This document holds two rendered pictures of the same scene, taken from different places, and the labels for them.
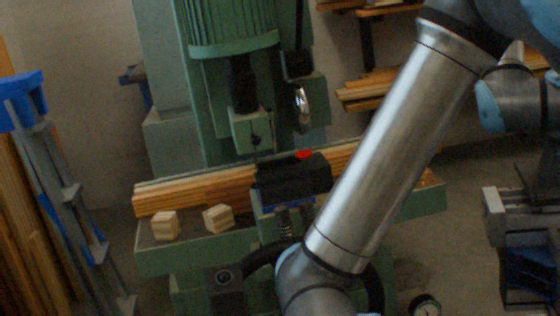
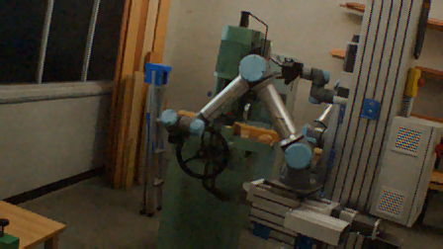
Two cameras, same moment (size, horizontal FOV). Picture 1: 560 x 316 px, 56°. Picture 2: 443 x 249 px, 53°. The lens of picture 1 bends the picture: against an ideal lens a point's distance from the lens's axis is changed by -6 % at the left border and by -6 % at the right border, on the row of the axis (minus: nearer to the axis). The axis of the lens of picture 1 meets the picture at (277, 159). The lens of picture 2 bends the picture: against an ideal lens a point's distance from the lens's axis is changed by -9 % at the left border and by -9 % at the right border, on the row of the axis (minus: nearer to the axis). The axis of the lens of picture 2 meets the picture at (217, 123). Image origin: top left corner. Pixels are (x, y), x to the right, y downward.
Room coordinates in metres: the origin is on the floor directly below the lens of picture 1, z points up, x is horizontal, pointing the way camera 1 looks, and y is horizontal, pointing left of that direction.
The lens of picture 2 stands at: (-1.62, -0.74, 1.37)
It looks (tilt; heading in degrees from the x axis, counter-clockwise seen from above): 9 degrees down; 17
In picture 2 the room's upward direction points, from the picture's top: 11 degrees clockwise
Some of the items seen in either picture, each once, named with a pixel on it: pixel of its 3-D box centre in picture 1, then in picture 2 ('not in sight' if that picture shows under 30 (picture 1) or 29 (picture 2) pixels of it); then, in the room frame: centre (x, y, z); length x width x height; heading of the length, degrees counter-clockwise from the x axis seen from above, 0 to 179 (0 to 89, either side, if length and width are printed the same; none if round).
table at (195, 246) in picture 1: (291, 219); (221, 136); (0.98, -0.01, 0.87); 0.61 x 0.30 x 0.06; 96
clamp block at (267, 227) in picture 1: (296, 217); (219, 131); (0.90, -0.02, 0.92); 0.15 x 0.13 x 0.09; 96
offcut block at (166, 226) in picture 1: (165, 225); not in sight; (0.94, 0.22, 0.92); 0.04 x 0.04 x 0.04; 75
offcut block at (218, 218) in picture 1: (218, 218); not in sight; (0.94, 0.12, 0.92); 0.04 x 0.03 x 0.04; 126
